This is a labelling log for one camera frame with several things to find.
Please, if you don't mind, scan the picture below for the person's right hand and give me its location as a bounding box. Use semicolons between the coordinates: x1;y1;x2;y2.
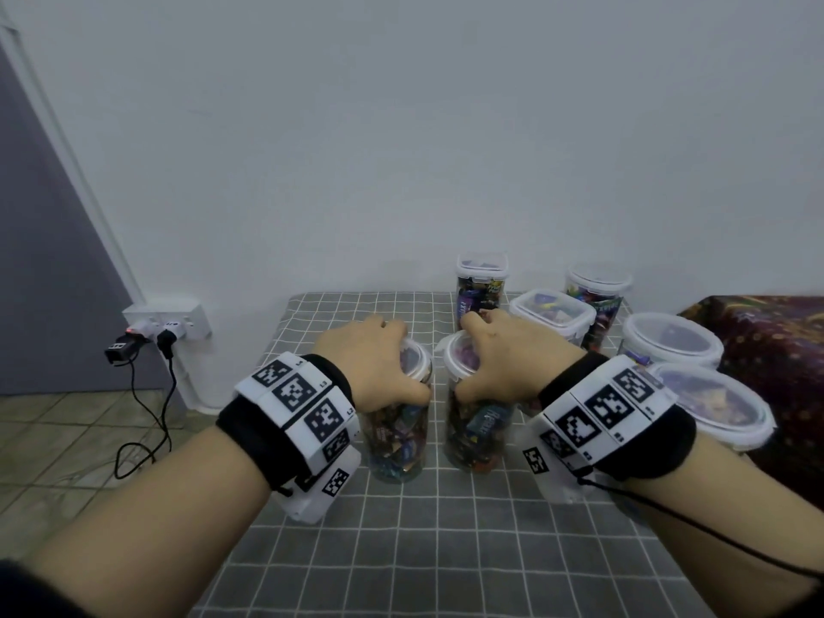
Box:
453;308;591;407

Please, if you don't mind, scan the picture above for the person's left hand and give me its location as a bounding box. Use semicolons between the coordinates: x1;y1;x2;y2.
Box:
309;315;433;413

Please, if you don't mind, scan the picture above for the small transparent plastic jar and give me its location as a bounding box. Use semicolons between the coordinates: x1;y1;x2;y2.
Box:
453;257;512;332
367;338;433;484
506;289;597;353

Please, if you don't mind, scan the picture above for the tall transparent plastic jar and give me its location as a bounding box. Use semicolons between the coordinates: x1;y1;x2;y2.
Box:
441;330;517;475

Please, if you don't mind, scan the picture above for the person's left forearm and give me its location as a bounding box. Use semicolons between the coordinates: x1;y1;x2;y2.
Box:
26;424;272;618

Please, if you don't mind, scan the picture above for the person's right forearm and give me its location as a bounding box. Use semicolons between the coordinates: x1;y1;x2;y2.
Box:
644;437;824;618

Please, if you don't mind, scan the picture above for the black marker-tagged left wristband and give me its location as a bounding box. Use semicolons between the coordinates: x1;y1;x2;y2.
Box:
216;354;365;494

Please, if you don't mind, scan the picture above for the black marker-tagged wristband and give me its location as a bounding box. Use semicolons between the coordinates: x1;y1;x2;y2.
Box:
538;354;697;482
216;354;365;494

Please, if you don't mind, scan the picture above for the black marker-tagged right wristband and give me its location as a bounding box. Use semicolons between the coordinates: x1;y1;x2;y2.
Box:
538;354;697;482

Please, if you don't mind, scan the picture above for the black power plug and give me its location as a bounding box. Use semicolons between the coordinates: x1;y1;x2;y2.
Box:
104;330;178;368

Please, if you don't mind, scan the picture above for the dark patterned cloth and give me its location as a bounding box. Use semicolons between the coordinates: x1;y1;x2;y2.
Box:
680;295;824;510

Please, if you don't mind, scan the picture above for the grey door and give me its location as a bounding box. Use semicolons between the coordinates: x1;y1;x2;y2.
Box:
0;45;146;397

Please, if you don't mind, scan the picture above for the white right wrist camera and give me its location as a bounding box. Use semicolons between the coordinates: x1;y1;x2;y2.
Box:
518;431;587;503

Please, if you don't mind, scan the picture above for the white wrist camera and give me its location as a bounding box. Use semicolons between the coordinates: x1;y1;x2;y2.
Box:
518;431;587;503
274;457;365;525

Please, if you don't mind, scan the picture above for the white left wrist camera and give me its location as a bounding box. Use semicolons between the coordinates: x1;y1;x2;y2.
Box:
274;457;365;525

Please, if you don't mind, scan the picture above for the white wall socket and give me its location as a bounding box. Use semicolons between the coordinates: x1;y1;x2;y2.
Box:
122;302;214;342

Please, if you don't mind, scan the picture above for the black power cable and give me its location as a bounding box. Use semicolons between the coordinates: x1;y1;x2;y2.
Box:
113;354;175;482

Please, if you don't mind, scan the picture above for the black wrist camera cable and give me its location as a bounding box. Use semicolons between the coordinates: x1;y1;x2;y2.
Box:
579;476;824;580

